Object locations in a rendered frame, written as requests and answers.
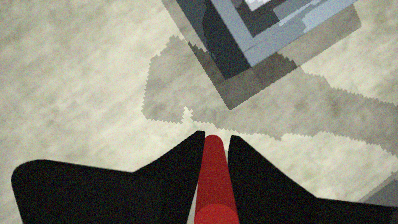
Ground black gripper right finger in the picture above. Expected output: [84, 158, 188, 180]
[228, 135, 398, 224]

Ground red peg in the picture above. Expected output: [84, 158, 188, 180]
[194, 135, 240, 224]

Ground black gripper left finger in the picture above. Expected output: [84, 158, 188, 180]
[11, 130, 205, 224]

